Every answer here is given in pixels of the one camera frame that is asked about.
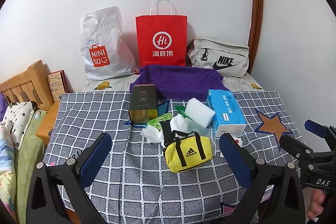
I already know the beige Nike pouch bag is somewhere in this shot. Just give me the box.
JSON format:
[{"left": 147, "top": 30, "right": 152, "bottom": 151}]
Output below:
[{"left": 187, "top": 38, "right": 249, "bottom": 78}]

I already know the purple towel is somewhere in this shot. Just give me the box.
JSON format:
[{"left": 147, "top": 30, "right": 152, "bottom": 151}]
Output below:
[{"left": 130, "top": 64, "right": 227, "bottom": 101}]

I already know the yellow adidas mini bag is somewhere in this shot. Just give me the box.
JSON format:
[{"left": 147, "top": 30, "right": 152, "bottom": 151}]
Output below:
[{"left": 161, "top": 121, "right": 213, "bottom": 173}]

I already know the brown wooden door frame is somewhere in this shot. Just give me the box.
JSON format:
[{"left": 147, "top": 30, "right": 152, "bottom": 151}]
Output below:
[{"left": 248, "top": 0, "right": 264, "bottom": 74}]

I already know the dark green tea tin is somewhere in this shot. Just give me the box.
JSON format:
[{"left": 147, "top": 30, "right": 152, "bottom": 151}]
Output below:
[{"left": 129, "top": 84, "right": 158, "bottom": 124}]

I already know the patterned gift box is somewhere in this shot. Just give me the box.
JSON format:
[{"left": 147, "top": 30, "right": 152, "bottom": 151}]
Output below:
[{"left": 47, "top": 70, "right": 67, "bottom": 102}]

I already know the green narrow sachet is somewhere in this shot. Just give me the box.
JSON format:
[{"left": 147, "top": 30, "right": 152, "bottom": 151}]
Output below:
[{"left": 174, "top": 106, "right": 187, "bottom": 118}]

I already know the red Haidilao paper bag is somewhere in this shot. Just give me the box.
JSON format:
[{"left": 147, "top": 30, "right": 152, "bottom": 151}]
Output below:
[{"left": 135, "top": 2, "right": 187, "bottom": 67}]

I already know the dotted white pillow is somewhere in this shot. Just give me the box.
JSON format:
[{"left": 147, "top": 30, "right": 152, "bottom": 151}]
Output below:
[{"left": 1, "top": 101, "right": 35, "bottom": 150}]

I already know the white Miniso plastic bag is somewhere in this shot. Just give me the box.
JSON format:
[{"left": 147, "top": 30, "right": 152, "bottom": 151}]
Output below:
[{"left": 80, "top": 6, "right": 138, "bottom": 81}]

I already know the white sponge block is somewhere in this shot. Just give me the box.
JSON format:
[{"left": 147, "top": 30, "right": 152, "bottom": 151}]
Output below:
[{"left": 185, "top": 98, "right": 215, "bottom": 127}]

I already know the white cloth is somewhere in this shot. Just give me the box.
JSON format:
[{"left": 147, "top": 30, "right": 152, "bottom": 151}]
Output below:
[{"left": 140, "top": 114, "right": 217, "bottom": 155}]

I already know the grey checked blanket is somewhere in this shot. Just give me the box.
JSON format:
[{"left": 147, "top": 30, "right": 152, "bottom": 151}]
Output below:
[{"left": 43, "top": 90, "right": 302, "bottom": 223}]

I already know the blue tissue pack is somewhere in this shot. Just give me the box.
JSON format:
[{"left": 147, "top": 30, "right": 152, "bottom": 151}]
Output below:
[{"left": 206, "top": 89, "right": 247, "bottom": 137}]

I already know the wooden bed headboard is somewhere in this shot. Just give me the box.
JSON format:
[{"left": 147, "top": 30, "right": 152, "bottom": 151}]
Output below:
[{"left": 1, "top": 60, "right": 54, "bottom": 111}]

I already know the person's right hand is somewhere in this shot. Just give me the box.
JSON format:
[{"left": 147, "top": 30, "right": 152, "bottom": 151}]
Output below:
[{"left": 306, "top": 189, "right": 326, "bottom": 220}]

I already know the green wet wipes pack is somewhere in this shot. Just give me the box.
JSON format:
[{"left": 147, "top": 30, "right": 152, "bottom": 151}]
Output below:
[{"left": 147, "top": 113, "right": 173, "bottom": 131}]

